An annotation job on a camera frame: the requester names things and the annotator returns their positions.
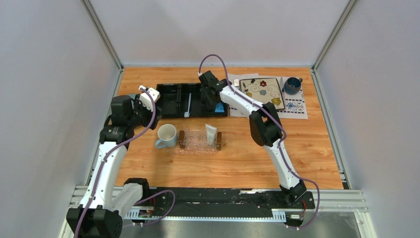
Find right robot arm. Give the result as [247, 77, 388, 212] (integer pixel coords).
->
[199, 71, 307, 208]

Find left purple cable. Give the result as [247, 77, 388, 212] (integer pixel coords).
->
[73, 87, 176, 238]

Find blue toothpaste tube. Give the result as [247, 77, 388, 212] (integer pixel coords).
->
[214, 102, 225, 114]

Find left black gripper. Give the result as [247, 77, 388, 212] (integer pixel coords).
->
[127, 94, 161, 130]

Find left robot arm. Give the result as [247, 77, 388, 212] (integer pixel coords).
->
[66, 92, 161, 238]

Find dark blue mug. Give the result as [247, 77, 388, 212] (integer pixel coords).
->
[283, 77, 303, 95]

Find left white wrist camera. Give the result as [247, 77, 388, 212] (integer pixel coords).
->
[139, 85, 160, 112]

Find light blue mug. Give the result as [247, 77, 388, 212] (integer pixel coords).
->
[155, 124, 178, 149]

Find light blue toothbrush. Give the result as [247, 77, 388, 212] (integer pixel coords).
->
[184, 93, 192, 118]

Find knife beside plate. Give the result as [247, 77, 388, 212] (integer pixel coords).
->
[279, 77, 284, 97]

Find square floral plate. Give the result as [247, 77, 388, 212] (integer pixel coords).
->
[239, 77, 285, 111]

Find patterned white placemat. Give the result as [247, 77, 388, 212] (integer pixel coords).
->
[228, 74, 308, 119]

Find aluminium frame rail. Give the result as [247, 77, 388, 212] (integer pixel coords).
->
[57, 185, 378, 238]

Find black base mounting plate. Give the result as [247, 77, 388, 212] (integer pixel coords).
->
[132, 187, 319, 227]

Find black compartment organizer box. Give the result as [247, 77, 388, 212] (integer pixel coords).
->
[156, 83, 228, 119]

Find clear glass tray wooden handles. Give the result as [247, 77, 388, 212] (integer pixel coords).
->
[166, 130, 222, 155]

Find grey white toothpaste tube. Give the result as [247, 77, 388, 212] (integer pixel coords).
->
[206, 124, 217, 145]

